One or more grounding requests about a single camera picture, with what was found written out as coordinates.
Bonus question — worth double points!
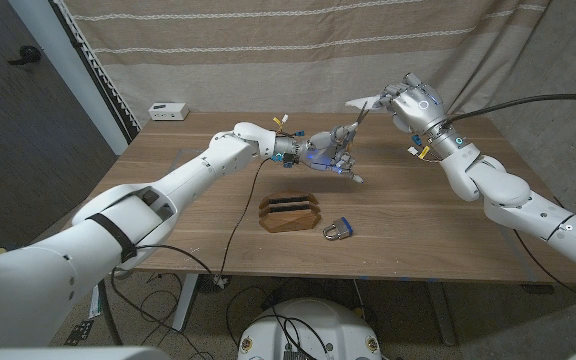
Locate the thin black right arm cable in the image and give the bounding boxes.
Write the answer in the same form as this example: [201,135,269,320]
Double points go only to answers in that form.
[512,228,576,310]

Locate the silver padlock with blue base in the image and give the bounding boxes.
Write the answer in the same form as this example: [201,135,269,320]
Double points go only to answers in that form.
[322,217,354,242]

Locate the white robot chest cover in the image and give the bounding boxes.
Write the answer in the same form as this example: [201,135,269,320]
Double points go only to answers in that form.
[0,346,172,360]

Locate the white table leg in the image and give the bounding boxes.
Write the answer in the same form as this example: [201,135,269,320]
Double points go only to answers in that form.
[426,280,458,347]
[171,273,200,334]

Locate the white power strip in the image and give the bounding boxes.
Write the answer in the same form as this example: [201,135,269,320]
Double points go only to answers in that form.
[148,102,190,122]

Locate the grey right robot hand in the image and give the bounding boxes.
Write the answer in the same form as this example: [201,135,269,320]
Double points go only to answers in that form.
[375,72,468,159]

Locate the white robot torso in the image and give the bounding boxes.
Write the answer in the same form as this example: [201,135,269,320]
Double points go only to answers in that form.
[237,298,383,360]

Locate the white tissue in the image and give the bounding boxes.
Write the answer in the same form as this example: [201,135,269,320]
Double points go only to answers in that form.
[344,94,384,111]

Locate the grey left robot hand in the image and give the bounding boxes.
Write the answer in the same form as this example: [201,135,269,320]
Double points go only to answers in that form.
[297,123,365,185]

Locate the dark grey door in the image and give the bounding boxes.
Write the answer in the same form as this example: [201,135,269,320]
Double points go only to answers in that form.
[0,0,119,246]

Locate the black door handle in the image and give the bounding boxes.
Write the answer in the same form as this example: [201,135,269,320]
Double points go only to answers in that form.
[7,45,43,66]

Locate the beige striped backdrop curtain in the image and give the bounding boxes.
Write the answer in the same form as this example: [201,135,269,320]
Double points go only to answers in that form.
[62,0,552,126]

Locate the brown wooden scissors holder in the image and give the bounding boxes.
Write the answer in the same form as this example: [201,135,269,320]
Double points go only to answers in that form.
[258,188,322,234]

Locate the black perforated floor bracket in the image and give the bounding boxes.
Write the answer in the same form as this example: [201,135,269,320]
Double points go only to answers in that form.
[64,320,94,347]

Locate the black backdrop frame pole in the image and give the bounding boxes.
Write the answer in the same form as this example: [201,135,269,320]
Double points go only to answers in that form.
[50,0,142,145]

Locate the grey handled scissors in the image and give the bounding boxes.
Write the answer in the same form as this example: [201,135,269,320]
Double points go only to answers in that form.
[340,101,369,151]

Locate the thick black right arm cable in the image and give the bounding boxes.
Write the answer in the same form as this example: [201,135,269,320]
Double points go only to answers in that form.
[442,93,576,126]

